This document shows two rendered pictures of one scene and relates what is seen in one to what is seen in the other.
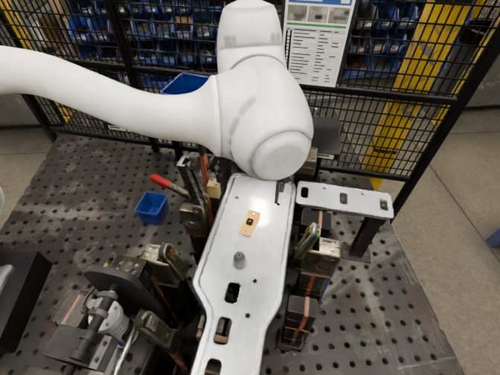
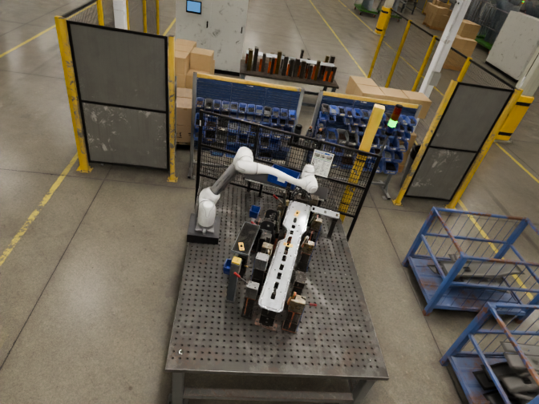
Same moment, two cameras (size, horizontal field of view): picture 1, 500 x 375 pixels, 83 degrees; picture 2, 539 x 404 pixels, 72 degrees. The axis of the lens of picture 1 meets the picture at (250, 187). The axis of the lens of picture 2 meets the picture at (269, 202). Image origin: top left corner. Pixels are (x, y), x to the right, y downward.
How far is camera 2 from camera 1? 2.84 m
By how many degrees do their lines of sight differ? 12
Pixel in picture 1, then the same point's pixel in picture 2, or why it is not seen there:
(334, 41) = (327, 164)
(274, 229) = (304, 216)
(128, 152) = (235, 189)
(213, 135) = (304, 185)
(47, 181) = not seen: hidden behind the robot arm
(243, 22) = (309, 169)
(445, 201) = (387, 244)
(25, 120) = (144, 163)
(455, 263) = (382, 270)
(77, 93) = (284, 176)
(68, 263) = (224, 224)
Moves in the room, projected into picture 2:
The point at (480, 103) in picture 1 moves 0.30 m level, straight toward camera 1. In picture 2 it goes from (419, 194) to (411, 201)
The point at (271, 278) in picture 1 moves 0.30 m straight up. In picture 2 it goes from (303, 225) to (310, 200)
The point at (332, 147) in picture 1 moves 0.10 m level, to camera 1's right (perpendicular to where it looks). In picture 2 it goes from (323, 197) to (333, 198)
